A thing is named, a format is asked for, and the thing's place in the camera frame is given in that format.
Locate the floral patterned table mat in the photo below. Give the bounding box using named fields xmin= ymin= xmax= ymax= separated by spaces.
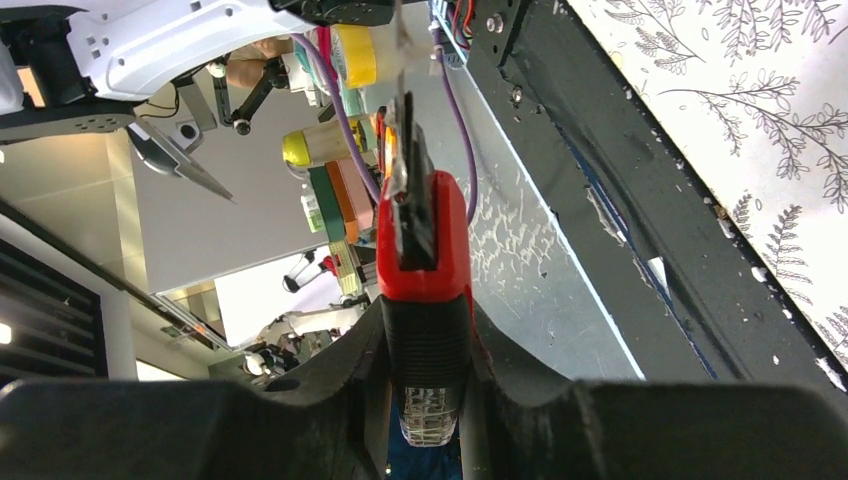
xmin=553 ymin=0 xmax=847 ymax=361

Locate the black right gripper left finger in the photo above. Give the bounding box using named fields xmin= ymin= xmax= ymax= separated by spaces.
xmin=1 ymin=305 xmax=391 ymax=479

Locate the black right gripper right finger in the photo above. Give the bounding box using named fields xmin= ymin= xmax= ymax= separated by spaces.
xmin=459 ymin=309 xmax=847 ymax=479

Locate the yellow tape roll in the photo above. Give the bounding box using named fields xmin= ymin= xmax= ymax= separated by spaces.
xmin=330 ymin=24 xmax=378 ymax=89

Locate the orange black tool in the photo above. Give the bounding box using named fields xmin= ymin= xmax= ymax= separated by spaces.
xmin=374 ymin=106 xmax=397 ymax=179

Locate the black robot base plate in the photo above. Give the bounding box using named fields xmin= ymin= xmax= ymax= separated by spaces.
xmin=441 ymin=1 xmax=847 ymax=405

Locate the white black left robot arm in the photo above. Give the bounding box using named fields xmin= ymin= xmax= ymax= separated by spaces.
xmin=1 ymin=0 xmax=396 ymax=145

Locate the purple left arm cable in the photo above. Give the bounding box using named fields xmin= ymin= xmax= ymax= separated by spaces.
xmin=291 ymin=26 xmax=480 ymax=227

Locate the red black utility knife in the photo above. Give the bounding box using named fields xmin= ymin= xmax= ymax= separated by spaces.
xmin=376 ymin=0 xmax=475 ymax=450

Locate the grey monitor on stand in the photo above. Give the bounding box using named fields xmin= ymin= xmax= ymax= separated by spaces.
xmin=126 ymin=118 xmax=233 ymax=201

